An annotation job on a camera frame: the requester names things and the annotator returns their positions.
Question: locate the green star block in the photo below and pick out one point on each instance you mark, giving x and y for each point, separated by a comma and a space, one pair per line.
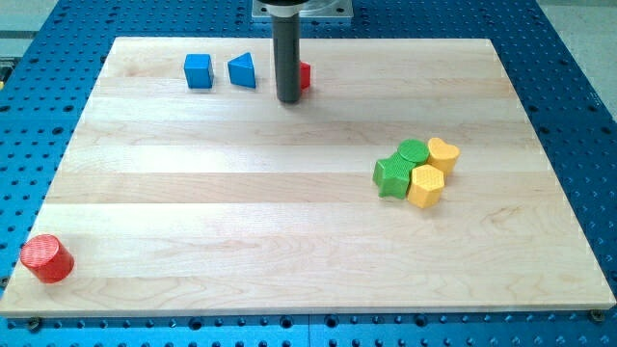
392, 176

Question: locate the wooden board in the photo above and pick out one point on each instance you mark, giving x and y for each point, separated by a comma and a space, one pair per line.
179, 201

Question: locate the red cylinder block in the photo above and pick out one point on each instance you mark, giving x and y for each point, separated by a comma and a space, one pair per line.
47, 258

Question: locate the green cylinder block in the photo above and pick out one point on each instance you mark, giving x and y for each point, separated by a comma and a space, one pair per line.
413, 150

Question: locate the blue triangle block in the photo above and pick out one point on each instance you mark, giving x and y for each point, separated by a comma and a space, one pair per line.
241, 71

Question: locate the yellow heart block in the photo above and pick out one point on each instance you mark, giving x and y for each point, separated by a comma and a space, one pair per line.
442, 155

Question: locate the yellow hexagon block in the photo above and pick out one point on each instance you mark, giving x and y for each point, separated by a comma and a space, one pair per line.
426, 186

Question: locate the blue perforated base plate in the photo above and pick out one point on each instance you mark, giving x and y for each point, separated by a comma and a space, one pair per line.
50, 86

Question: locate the red block behind tool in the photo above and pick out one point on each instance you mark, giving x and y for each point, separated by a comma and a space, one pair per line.
305, 75

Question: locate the blue cube block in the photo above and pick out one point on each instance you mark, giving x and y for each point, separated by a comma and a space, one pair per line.
198, 71

